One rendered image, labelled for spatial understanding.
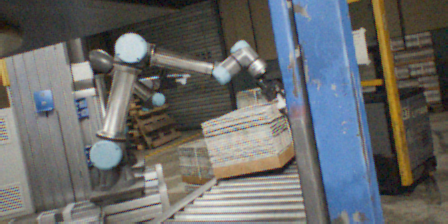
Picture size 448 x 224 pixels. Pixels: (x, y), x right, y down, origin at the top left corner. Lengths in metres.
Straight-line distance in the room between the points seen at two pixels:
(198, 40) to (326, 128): 9.79
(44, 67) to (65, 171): 0.47
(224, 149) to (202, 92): 8.67
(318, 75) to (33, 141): 1.69
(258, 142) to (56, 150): 0.93
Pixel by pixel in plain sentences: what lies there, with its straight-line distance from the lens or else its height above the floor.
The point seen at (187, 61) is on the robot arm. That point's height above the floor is 1.29.
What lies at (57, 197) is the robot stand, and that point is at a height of 0.80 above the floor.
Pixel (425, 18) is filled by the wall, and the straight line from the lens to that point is 9.11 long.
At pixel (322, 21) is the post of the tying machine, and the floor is 1.24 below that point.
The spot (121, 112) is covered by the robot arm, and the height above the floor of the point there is 1.13.
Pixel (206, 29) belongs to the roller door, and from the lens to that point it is 10.15.
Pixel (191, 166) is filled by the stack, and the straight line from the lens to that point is 2.52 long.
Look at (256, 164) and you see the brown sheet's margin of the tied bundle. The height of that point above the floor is 0.85.
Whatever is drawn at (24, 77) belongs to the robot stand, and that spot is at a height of 1.35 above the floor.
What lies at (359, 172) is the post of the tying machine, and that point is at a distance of 0.51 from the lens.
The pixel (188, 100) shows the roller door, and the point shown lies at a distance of 10.51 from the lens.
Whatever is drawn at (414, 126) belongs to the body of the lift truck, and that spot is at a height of 0.49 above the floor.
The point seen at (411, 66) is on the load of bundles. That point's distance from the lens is 7.48.
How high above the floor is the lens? 1.20
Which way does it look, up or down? 3 degrees down
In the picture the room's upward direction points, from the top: 10 degrees counter-clockwise
